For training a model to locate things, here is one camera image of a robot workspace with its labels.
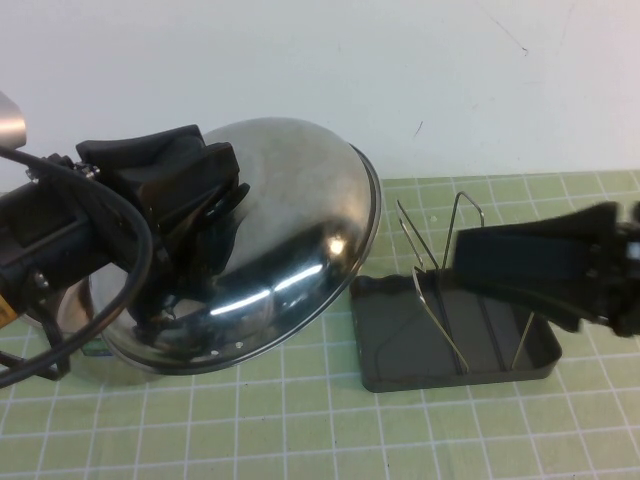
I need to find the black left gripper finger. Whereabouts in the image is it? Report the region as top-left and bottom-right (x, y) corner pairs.
(74, 124), (207, 182)
(142, 142), (242, 237)

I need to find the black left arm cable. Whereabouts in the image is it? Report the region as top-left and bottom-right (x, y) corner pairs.
(0, 144), (154, 389)

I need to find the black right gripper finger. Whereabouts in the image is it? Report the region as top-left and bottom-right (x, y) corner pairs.
(452, 202), (621, 287)
(499, 279), (609, 334)

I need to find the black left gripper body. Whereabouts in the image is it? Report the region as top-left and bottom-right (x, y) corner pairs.
(49, 157), (169, 271)

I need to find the dark tray wire lid rack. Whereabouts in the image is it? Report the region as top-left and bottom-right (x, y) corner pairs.
(349, 192), (564, 397)

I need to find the stainless steel pot lid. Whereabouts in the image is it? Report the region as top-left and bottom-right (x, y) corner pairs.
(102, 115), (384, 377)

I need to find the green checked tablecloth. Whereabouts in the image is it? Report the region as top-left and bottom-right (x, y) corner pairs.
(0, 169), (640, 480)

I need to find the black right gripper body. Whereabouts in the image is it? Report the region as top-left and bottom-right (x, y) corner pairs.
(592, 199), (640, 341)

